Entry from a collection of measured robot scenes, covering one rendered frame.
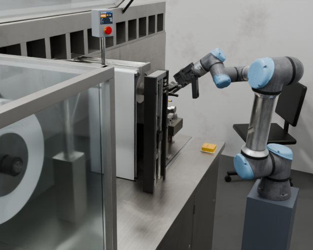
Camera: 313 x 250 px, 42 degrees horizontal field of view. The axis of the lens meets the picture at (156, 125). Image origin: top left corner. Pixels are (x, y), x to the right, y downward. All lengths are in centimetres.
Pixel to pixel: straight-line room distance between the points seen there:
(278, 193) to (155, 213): 56
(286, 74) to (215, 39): 261
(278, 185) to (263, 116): 37
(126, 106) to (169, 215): 52
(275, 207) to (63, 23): 124
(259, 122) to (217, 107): 266
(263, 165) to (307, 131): 244
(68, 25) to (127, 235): 96
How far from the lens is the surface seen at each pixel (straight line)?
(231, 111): 430
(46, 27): 180
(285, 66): 164
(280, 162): 184
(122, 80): 182
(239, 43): 413
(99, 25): 155
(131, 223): 167
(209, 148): 230
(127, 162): 195
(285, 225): 193
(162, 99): 180
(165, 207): 178
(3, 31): 160
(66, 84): 94
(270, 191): 190
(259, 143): 173
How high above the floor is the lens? 184
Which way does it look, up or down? 20 degrees down
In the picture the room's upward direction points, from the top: 1 degrees clockwise
